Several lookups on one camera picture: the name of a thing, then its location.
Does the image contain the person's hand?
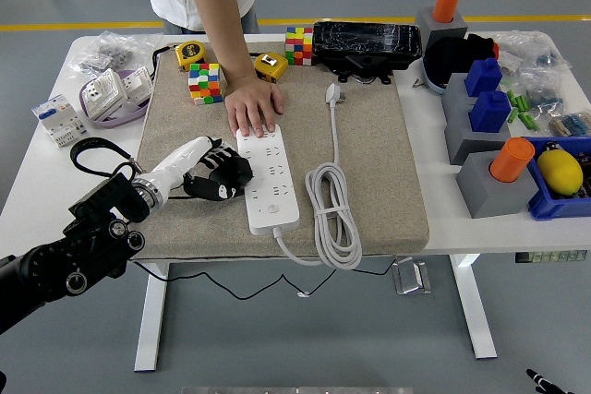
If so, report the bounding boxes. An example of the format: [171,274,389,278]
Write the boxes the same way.
[224,75,286,139]

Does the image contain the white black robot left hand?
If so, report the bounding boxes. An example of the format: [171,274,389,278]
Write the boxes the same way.
[136,135,256,202]

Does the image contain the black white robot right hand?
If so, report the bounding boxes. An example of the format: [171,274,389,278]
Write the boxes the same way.
[525,368,562,394]

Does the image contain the black power adapter plug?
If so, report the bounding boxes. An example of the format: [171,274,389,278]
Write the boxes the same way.
[207,153,256,192]

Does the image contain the white power strip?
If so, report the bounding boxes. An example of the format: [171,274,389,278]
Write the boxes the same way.
[235,125,301,235]

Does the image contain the yellow tape measure silver clip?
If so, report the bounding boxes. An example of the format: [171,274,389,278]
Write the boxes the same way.
[253,52,290,85]

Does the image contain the multicolour puzzle cube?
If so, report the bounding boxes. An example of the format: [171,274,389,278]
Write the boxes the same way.
[187,63,226,107]
[283,26,315,66]

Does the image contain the yellow tape measure black print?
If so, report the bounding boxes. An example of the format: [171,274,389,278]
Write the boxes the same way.
[150,41,207,73]

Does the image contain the purple band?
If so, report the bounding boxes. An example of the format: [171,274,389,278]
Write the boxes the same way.
[78,68,153,130]

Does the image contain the table control panel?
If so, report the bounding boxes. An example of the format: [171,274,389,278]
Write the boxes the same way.
[514,250,587,265]

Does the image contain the white circuit breaker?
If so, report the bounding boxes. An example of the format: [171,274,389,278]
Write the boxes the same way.
[30,93,90,149]

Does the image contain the black film-wrapped box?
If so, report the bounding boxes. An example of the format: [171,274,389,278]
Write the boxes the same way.
[311,20,424,86]

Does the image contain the grey-brown mat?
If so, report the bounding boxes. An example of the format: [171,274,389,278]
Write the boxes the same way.
[131,40,430,260]

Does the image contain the clear bag of screws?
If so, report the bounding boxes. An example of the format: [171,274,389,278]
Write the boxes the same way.
[67,30,165,76]

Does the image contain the white table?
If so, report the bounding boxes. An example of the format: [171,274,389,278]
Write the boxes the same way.
[0,32,591,373]

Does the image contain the blue plastic bin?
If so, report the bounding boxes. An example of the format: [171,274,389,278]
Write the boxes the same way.
[520,136,591,222]

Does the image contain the grey block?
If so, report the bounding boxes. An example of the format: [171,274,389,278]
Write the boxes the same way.
[443,98,525,165]
[415,6,469,52]
[441,73,476,112]
[455,153,540,220]

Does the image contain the black fabric-covered device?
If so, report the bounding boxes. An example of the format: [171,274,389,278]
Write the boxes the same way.
[422,32,500,96]

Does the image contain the yellow lemon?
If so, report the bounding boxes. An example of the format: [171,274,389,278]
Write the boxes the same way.
[537,149,584,196]

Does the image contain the orange cylinder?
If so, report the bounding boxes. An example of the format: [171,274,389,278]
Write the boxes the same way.
[489,137,536,183]
[431,0,462,24]

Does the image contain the blue block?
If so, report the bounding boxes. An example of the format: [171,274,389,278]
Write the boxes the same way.
[464,57,503,98]
[468,90,513,133]

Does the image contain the clear bag coloured connectors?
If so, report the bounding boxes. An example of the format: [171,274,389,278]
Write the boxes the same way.
[548,110,591,137]

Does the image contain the clear bag of parts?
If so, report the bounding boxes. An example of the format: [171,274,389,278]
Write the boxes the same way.
[496,30,573,73]

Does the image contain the clear bag blue parts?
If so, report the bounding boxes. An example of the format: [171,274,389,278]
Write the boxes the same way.
[521,68,567,113]

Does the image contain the white power strip cable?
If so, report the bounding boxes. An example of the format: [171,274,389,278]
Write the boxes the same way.
[273,82,364,270]

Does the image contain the white wall socket panel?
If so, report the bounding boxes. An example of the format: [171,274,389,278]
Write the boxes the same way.
[120,66,153,107]
[80,67,128,119]

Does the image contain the thin black adapter cord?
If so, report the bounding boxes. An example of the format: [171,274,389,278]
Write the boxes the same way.
[131,195,410,301]

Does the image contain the silver metal bracket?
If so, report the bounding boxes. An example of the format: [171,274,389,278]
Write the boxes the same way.
[392,257,433,296]

